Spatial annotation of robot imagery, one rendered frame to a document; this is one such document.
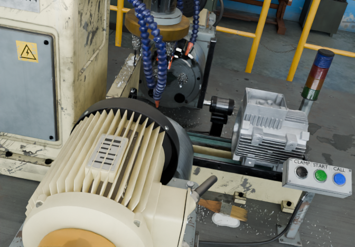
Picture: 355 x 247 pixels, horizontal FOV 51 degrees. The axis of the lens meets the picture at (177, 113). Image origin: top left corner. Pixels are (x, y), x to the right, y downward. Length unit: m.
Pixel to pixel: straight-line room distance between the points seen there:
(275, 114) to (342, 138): 0.72
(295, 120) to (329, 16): 4.77
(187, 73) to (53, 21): 0.57
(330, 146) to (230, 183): 0.60
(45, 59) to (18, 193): 0.45
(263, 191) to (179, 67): 0.51
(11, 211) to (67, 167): 0.72
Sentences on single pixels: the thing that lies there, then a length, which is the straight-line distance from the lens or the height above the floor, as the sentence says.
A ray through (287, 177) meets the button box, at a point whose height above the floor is 1.05.
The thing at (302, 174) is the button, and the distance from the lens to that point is 1.02.
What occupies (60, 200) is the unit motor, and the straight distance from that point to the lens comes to 0.44.
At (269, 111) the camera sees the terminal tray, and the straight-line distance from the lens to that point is 1.11.
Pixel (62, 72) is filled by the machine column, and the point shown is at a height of 1.21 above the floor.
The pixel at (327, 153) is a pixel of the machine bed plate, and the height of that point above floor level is 0.80.
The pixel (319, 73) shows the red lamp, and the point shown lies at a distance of 1.44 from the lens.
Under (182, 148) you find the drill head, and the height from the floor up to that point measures 1.13.
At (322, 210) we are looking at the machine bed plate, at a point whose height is 0.80.
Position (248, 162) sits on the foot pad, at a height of 0.97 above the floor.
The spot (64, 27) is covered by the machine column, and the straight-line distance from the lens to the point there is 0.94.
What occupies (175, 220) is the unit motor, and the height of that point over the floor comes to 1.31.
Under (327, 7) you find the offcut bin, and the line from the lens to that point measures 5.84.
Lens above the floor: 1.67
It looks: 33 degrees down
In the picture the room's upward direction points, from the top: 10 degrees clockwise
